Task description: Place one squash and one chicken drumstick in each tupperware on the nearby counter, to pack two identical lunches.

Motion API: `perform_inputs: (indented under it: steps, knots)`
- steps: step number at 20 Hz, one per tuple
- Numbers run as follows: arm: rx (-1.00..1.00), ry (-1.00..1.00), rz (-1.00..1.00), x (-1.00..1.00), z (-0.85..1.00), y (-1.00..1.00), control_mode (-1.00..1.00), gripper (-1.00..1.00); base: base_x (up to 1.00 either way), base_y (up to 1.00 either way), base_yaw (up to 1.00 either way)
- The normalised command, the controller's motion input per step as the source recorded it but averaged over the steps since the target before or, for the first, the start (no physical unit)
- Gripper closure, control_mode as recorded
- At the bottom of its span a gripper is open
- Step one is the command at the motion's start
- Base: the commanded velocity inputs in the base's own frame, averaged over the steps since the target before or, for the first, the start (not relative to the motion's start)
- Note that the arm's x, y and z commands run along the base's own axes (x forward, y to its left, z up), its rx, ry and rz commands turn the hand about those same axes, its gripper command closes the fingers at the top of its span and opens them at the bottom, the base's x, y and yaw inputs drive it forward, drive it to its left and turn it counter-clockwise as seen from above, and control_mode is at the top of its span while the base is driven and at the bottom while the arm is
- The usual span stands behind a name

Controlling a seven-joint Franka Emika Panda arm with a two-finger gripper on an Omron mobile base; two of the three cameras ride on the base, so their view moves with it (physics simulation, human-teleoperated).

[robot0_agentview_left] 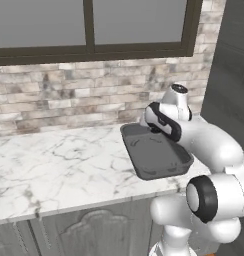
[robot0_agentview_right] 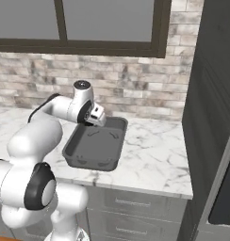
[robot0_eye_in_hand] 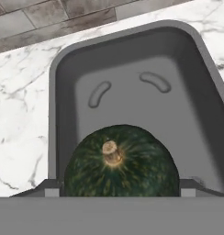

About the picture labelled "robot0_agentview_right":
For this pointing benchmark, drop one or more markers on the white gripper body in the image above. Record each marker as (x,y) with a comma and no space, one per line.
(99,119)

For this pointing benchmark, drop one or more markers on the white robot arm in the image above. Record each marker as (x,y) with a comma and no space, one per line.
(32,147)

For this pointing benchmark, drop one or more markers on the dark grey rectangular tupperware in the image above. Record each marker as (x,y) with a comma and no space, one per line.
(93,147)

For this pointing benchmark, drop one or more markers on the dark framed window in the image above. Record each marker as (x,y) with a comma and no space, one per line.
(88,47)

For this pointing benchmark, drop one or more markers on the grey drawer front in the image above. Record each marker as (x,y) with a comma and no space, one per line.
(160,227)
(164,204)

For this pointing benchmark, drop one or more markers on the tall dark grey cabinet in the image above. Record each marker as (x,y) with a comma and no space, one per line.
(208,78)

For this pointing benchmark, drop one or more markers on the built-in oven with grey frame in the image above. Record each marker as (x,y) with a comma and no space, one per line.
(223,194)

